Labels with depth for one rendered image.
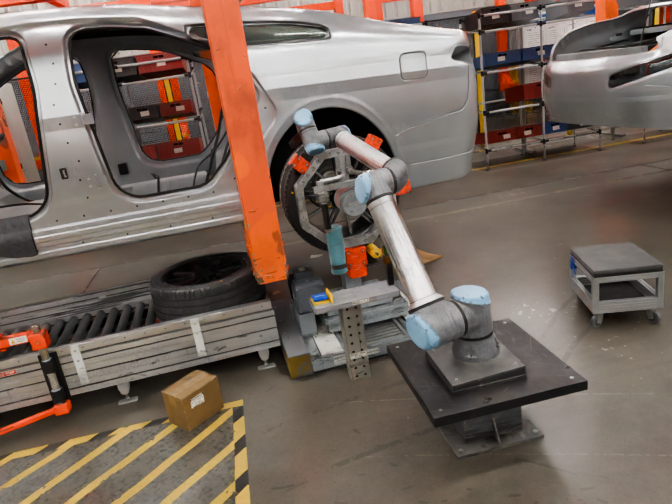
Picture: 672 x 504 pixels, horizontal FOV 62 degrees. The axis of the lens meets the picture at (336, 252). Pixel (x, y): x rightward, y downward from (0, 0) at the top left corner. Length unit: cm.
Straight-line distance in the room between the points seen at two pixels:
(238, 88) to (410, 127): 120
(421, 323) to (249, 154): 121
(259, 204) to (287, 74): 85
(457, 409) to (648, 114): 320
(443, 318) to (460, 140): 172
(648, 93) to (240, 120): 308
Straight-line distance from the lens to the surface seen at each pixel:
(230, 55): 274
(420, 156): 353
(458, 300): 220
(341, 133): 272
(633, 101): 479
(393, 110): 344
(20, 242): 348
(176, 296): 315
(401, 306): 330
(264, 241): 284
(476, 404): 214
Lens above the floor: 150
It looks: 18 degrees down
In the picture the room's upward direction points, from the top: 9 degrees counter-clockwise
